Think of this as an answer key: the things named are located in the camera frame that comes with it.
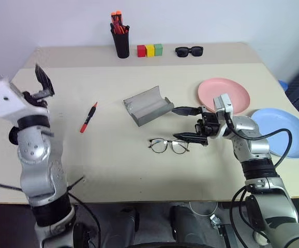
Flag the dark grey rounded shape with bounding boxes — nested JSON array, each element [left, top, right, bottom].
[[170, 205, 201, 248], [101, 206, 140, 248]]

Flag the pink plate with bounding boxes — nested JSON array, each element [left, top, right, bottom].
[[197, 77, 251, 116]]

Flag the slanted red marker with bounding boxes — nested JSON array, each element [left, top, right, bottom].
[[112, 23, 126, 35]]

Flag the metal caster bracket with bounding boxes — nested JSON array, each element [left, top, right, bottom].
[[210, 213, 225, 237]]

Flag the red and black marker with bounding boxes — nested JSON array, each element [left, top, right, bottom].
[[79, 101, 98, 134]]

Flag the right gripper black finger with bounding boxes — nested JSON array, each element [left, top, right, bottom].
[[173, 132, 208, 147], [171, 105, 203, 116]]

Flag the tall black pen cup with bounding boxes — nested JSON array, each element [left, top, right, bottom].
[[110, 23, 130, 59]]

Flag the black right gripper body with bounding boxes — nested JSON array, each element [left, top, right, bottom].
[[195, 106, 221, 139]]

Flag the white cable ring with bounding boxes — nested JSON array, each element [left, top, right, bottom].
[[189, 201, 219, 215]]

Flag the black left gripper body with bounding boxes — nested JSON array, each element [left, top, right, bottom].
[[22, 87, 56, 109]]

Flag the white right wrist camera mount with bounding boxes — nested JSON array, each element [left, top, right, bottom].
[[213, 94, 235, 120]]

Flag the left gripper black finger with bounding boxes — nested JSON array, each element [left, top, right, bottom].
[[35, 64, 55, 97]]

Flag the thin-framed clear eyeglasses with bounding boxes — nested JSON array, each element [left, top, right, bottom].
[[147, 138, 191, 155]]

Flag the black sunglasses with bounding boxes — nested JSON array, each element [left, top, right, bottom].
[[175, 46, 204, 58]]

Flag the grey glasses case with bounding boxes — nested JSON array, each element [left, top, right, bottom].
[[123, 86, 175, 127]]

